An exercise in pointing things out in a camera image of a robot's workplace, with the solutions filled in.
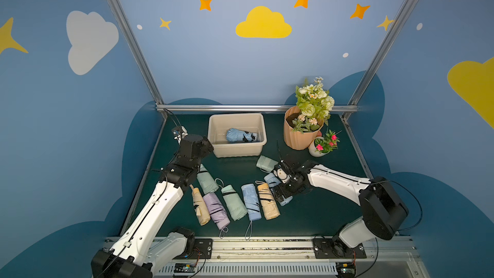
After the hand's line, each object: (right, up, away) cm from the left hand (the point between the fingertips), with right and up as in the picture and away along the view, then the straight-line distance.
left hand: (197, 140), depth 77 cm
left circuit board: (-4, -48, -5) cm, 49 cm away
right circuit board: (+58, -50, -4) cm, 77 cm away
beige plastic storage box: (+23, +8, +28) cm, 37 cm away
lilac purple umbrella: (+8, -31, +4) cm, 33 cm away
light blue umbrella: (+13, +2, +28) cm, 31 cm away
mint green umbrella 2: (+15, -29, +8) cm, 34 cm away
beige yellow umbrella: (+29, -28, +7) cm, 41 cm away
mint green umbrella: (+30, -13, +19) cm, 38 cm away
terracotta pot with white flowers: (+49, +9, +18) cm, 53 cm away
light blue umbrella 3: (+23, -29, +7) cm, 38 cm away
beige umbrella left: (0, -28, +4) cm, 29 cm away
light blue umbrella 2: (+32, -20, +14) cm, 40 cm away
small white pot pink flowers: (+57, -3, +16) cm, 59 cm away
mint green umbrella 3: (0, -20, +14) cm, 25 cm away
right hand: (+38, -24, +11) cm, 46 cm away
